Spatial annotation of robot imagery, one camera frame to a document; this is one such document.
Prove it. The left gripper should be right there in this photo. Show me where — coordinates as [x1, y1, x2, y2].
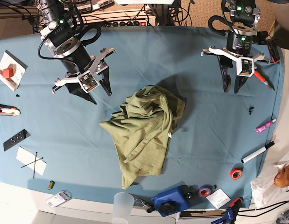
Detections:
[201, 32, 270, 94]

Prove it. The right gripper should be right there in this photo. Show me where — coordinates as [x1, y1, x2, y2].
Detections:
[52, 44, 116, 105]

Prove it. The olive green t-shirt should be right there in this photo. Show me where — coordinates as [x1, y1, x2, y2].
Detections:
[99, 85, 185, 189]

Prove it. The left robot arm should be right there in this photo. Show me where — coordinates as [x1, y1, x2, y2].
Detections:
[201, 0, 270, 94]

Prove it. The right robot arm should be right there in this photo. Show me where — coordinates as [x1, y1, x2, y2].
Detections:
[35, 0, 116, 104]

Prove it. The pink tube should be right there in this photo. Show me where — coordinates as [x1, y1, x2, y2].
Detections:
[255, 119, 276, 134]

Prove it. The blue table cloth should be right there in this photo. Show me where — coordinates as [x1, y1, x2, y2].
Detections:
[0, 28, 284, 208]

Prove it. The black remote control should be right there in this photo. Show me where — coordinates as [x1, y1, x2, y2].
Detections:
[3, 129, 30, 151]

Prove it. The red cube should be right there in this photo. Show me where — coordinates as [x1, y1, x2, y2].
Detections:
[2, 68, 14, 79]

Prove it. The white power strip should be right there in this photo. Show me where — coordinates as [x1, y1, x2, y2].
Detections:
[82, 15, 158, 27]

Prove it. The white black marker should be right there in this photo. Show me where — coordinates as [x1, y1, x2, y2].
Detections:
[241, 141, 275, 164]

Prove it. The orange white utility knife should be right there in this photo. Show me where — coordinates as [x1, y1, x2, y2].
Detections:
[0, 104, 21, 116]

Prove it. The white paper card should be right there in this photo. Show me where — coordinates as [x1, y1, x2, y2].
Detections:
[16, 147, 47, 176]

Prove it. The orange tape roll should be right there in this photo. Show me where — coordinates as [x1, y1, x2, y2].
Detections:
[230, 168, 243, 180]

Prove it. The clear plastic package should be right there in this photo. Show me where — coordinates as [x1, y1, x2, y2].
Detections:
[45, 190, 72, 208]

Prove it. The brown bread roll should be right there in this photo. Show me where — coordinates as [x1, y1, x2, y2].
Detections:
[274, 165, 289, 188]

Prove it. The translucent plastic cup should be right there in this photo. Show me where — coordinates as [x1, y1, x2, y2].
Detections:
[112, 192, 135, 224]

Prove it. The purple tape roll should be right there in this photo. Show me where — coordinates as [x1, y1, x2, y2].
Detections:
[197, 185, 212, 198]

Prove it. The white plastic bag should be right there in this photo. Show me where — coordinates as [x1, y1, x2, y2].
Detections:
[250, 151, 289, 208]

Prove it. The silver carabiner keyring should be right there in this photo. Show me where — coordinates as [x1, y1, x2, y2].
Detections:
[135, 198, 152, 209]

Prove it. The white square card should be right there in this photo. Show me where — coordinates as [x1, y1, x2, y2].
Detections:
[206, 189, 231, 209]

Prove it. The blue plastic box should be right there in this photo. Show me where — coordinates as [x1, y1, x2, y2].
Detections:
[151, 186, 190, 217]

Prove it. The blue orange bar clamp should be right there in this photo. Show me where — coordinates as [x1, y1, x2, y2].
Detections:
[211, 197, 243, 224]

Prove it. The black knob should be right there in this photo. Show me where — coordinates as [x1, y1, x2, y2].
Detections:
[159, 201, 180, 215]

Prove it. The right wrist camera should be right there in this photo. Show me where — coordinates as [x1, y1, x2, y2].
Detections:
[78, 71, 99, 93]

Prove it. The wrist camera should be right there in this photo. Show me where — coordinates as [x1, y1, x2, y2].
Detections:
[236, 56, 254, 77]
[78, 71, 99, 93]

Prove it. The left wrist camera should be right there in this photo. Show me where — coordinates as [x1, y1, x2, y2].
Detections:
[236, 56, 254, 77]

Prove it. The orange handled screwdriver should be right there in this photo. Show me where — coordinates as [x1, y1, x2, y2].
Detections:
[254, 70, 274, 90]

